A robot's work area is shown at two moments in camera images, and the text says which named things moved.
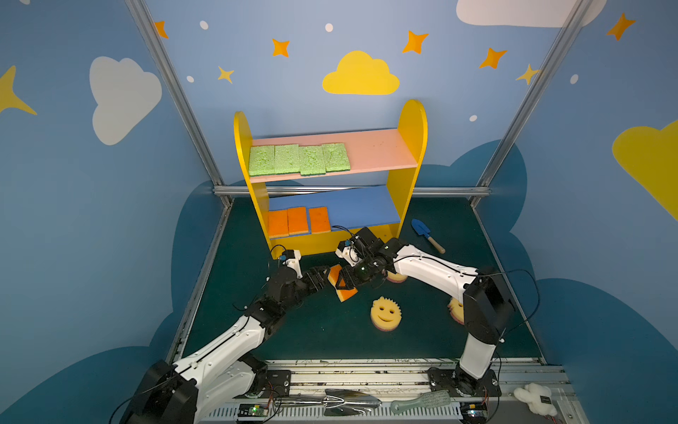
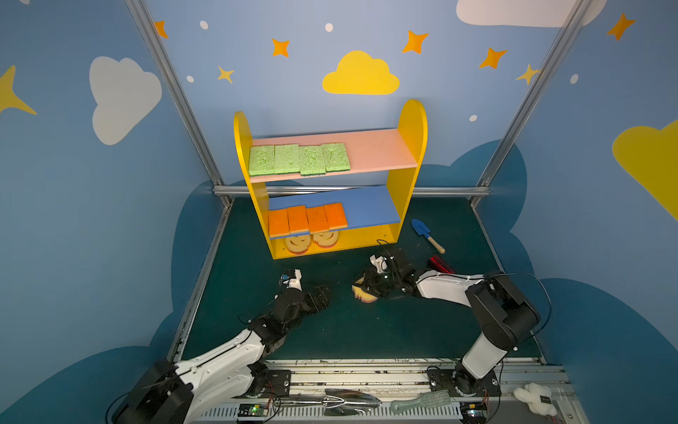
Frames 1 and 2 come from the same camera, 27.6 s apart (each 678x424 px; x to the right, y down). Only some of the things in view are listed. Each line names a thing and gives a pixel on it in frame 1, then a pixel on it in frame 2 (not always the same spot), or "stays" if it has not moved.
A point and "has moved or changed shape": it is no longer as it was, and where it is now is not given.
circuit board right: (473, 412) stays
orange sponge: (278, 223) stays
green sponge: (312, 161) stays
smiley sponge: (395, 278) has moved or changed shape
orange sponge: (342, 293) to (336, 216)
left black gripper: (312, 280) to (310, 299)
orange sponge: (297, 221) stays
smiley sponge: (456, 310) to (362, 295)
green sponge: (262, 160) stays
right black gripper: (362, 270) to (381, 279)
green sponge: (335, 157) stays
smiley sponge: (385, 314) to (297, 245)
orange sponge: (319, 220) stays
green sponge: (287, 159) stays
